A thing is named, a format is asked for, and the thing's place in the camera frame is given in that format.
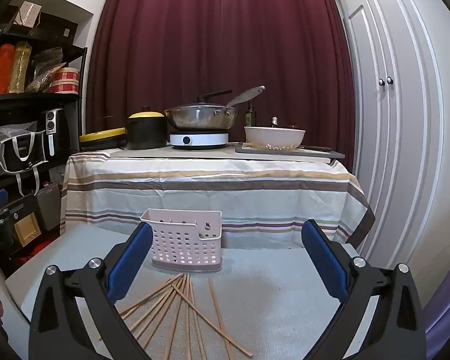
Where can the white wardrobe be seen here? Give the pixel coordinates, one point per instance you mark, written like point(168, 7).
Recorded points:
point(390, 138)

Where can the black shelving rack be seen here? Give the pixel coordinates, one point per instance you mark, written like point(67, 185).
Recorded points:
point(33, 96)

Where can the brown paper bag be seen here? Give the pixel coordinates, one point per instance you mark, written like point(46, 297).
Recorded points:
point(28, 13)

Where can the grey storage bin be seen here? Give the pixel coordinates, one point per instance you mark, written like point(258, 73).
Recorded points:
point(48, 206)

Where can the red striped round box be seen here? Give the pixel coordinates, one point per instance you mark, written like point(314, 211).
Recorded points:
point(64, 82)

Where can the dark snack bags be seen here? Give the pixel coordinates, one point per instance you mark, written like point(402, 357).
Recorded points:
point(45, 63)

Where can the gold package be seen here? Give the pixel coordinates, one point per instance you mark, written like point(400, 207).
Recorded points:
point(19, 67)

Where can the steel frying pan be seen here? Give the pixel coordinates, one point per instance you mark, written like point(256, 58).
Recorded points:
point(195, 118)

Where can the white induction cooker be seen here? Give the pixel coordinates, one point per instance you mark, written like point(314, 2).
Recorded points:
point(202, 140)

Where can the striped tablecloth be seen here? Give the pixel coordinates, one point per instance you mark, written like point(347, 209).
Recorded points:
point(210, 195)

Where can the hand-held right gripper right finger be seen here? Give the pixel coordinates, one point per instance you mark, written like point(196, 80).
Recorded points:
point(322, 258)

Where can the black and silver air fryer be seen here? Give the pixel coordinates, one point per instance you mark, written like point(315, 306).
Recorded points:
point(54, 135)

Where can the white perforated plastic basket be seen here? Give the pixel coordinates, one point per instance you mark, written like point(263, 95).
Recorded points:
point(180, 240)

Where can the maroon curtain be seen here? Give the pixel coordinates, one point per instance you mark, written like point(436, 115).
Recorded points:
point(217, 37)

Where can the yellow pot lid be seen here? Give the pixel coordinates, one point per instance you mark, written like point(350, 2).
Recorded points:
point(146, 114)

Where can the white colander bowl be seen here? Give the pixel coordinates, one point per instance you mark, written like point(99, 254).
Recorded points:
point(273, 137)

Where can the black flat box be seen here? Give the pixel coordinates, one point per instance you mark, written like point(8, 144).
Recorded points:
point(56, 26)

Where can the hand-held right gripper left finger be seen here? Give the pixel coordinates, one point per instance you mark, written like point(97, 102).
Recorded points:
point(131, 262)

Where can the red cloth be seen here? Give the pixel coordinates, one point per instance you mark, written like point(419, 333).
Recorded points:
point(22, 258)

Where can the bunch of wooden chopsticks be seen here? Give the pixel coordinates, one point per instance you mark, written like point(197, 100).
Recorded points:
point(183, 283)

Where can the yellow and black griddle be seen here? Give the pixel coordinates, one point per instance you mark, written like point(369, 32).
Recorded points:
point(101, 135)

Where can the orange package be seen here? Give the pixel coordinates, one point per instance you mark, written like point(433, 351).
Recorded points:
point(2, 69)

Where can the dark grey cutting board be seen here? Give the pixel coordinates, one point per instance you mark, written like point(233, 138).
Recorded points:
point(322, 153)

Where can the black cooking pot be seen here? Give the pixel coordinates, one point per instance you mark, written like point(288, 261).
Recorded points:
point(146, 135)

